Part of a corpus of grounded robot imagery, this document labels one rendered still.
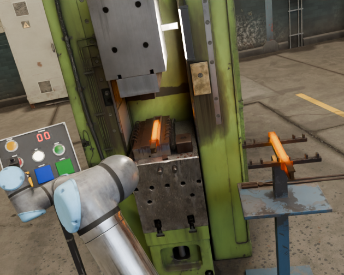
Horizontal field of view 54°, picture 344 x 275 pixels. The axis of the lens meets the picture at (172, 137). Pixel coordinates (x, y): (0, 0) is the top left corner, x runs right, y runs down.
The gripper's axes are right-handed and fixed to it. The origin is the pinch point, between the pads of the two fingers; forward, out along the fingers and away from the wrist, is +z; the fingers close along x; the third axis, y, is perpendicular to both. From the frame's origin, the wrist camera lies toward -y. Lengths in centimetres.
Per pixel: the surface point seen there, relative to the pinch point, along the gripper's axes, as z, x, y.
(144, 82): -18, 68, -25
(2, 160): 2.0, -5.8, -11.7
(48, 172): 1.2, 11.9, 0.4
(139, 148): 3, 59, 3
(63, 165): 1.2, 19.7, -0.6
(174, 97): 27, 98, -23
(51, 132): 2.0, 19.2, -18.3
